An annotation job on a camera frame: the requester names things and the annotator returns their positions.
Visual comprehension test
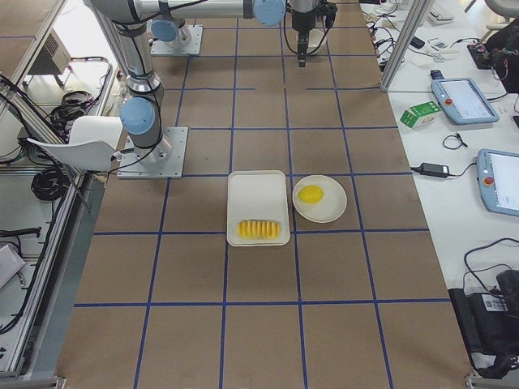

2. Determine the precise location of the sliced yellow fruit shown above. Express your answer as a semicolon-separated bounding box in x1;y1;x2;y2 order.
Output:
237;220;281;240

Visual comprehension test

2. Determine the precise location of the yellow lemon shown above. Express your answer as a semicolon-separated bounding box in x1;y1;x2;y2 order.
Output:
297;185;324;204

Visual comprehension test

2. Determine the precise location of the beige ceramic bowl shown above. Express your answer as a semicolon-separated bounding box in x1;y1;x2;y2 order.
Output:
307;28;328;56

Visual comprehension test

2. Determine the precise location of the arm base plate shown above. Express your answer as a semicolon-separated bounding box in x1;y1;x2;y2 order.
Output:
151;22;203;57
117;127;188;179

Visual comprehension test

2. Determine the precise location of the cream rectangular tray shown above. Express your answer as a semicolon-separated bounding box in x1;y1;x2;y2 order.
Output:
226;170;290;247

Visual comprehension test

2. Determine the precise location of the cream round plate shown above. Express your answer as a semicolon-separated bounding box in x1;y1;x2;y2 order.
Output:
292;175;348;223

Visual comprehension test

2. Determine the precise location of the aluminium frame post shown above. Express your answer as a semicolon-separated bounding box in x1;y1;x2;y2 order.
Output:
380;0;433;92

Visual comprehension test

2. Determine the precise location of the white plastic chair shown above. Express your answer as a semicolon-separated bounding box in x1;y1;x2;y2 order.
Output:
28;116;122;172

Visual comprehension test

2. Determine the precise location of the blue teach pendant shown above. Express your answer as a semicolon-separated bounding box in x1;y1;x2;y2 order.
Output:
476;149;519;216
431;78;500;125

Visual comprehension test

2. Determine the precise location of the green white carton box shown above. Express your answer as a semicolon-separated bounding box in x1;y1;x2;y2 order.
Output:
400;101;441;129

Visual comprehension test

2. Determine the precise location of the upper blue teach pendant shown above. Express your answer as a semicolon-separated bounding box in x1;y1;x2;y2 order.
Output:
431;78;500;125

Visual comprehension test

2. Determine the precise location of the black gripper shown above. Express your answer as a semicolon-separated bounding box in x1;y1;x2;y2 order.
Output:
291;10;316;67

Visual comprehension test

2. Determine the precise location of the black power adapter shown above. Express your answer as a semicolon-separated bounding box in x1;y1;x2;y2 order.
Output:
420;162;450;178

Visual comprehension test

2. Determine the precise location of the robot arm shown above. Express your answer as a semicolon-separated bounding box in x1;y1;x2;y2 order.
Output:
289;0;323;68
86;1;285;167

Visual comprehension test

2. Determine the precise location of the lower blue teach pendant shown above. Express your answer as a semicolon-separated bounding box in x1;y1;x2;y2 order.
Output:
476;149;519;216

